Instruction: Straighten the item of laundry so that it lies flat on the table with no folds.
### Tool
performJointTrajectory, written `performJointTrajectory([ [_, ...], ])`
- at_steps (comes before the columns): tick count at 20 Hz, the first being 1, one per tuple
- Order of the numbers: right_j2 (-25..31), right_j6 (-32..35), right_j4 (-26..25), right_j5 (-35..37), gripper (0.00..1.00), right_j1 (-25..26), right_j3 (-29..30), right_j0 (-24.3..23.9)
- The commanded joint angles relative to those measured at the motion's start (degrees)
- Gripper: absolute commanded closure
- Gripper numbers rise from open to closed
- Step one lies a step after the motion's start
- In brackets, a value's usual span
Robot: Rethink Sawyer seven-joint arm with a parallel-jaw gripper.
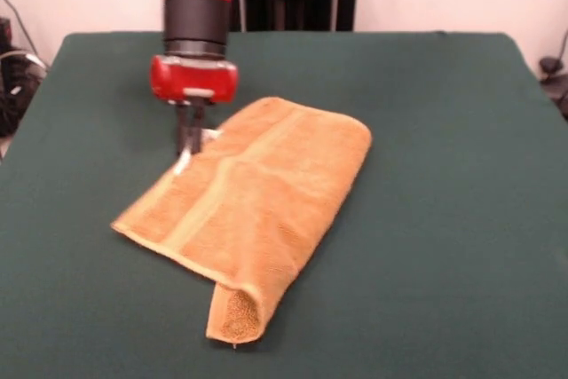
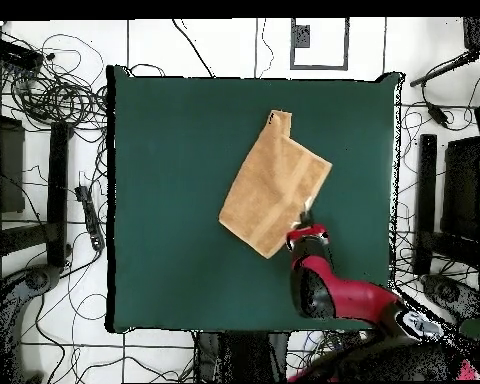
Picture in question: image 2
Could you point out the dark flat panel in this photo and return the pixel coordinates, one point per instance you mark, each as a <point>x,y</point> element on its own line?
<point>464,188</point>
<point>8,168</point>

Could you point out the black rectangular box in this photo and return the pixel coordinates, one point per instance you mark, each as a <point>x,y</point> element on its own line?
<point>16,54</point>

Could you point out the dark grey stand base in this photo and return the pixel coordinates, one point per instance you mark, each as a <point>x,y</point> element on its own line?
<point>452,294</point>
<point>36,278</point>

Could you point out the black power adapter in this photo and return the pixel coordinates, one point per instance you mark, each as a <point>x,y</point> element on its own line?
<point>438,115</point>

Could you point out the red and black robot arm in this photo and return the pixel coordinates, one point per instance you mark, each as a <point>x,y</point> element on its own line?
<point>356,298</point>

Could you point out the black rod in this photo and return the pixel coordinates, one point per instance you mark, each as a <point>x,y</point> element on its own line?
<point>444,68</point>

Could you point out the black power strip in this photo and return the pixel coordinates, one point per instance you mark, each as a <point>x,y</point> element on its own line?
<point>90,216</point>

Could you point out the dark green table cloth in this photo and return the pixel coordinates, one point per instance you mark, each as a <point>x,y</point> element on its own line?
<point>164,260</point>

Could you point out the orange terry towel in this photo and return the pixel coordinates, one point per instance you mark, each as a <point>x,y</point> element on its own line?
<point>276,188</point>

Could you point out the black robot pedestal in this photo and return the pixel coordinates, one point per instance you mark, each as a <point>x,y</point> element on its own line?
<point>244,356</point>

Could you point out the black floor beam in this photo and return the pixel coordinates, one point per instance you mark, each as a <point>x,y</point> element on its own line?
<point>58,192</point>
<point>427,180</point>

